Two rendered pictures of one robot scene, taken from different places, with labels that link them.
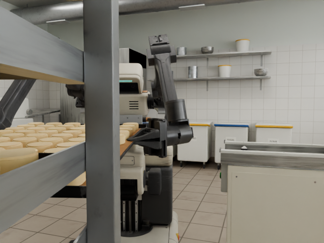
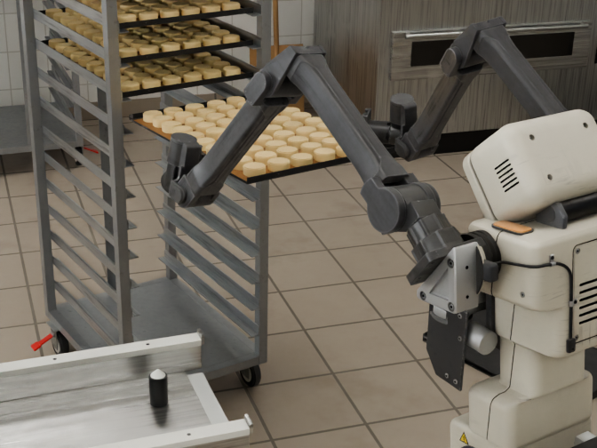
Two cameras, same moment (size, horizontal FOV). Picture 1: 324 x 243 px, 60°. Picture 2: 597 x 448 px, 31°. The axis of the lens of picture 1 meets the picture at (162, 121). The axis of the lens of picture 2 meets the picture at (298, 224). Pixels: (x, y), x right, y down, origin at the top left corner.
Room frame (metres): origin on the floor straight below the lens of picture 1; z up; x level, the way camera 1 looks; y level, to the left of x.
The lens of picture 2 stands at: (2.71, -1.15, 1.89)
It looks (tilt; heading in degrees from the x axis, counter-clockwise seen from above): 24 degrees down; 143
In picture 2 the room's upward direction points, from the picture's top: 1 degrees clockwise
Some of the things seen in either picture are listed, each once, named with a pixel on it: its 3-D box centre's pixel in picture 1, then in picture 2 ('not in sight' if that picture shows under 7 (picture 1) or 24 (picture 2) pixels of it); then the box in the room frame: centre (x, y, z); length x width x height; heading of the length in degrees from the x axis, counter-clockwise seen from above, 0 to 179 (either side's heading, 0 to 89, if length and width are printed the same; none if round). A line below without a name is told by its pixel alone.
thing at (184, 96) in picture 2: not in sight; (202, 107); (0.01, 0.50, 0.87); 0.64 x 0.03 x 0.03; 177
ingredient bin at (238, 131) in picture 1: (232, 145); not in sight; (4.79, -1.21, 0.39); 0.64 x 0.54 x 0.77; 161
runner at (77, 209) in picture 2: not in sight; (87, 213); (-0.01, 0.11, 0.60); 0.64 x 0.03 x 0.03; 177
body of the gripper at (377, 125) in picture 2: not in sight; (376, 132); (0.79, 0.53, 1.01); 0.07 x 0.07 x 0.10; 42
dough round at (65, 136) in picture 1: (61, 138); not in sight; (0.67, 0.24, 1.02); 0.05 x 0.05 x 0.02
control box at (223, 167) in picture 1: (225, 171); (213, 442); (1.38, -0.32, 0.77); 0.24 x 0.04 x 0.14; 164
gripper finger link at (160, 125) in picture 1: (142, 135); not in sight; (0.72, 0.05, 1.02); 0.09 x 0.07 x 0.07; 132
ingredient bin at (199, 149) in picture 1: (195, 143); not in sight; (4.99, -0.59, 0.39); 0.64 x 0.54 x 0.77; 163
